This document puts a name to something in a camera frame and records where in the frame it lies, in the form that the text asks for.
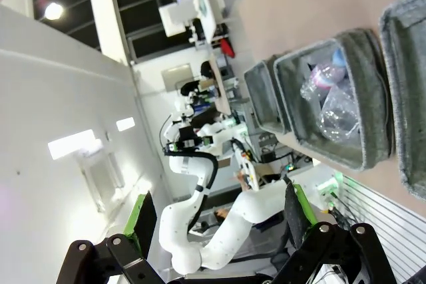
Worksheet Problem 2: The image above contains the large rectangular ceiling light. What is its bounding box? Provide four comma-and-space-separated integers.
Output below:
48, 129, 104, 162

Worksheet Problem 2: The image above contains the round ceiling lamp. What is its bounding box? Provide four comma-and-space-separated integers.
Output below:
43, 1, 64, 21

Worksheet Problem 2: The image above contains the small rectangular ceiling light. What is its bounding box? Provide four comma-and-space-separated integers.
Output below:
115, 116, 136, 132

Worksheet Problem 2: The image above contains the white ceiling vent unit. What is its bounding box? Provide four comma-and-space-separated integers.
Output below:
78, 150, 126, 212

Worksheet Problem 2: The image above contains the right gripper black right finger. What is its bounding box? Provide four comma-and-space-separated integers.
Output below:
271, 178, 399, 284

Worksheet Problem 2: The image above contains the background white robot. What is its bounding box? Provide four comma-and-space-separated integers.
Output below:
196, 119, 249, 152

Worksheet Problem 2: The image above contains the clear bottle pink label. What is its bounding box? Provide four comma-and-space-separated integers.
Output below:
299, 47, 350, 102

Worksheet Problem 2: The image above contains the white background table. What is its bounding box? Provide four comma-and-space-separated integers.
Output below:
182, 0, 219, 43

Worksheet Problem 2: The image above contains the grey fabric basket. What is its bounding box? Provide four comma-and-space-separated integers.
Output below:
244, 59, 288, 136
272, 27, 396, 172
379, 0, 426, 204

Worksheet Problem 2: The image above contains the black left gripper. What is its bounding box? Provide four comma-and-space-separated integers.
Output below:
165, 126, 214, 154

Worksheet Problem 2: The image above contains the white ribbed table rail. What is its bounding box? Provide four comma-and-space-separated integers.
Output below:
316, 171, 426, 284

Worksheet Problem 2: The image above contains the red background bag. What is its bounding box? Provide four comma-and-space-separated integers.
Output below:
219, 37, 236, 59

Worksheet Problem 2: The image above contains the wooden background table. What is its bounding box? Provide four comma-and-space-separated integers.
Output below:
208, 57, 233, 116

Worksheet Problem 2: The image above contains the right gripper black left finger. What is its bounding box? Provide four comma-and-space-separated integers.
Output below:
56, 190, 160, 284

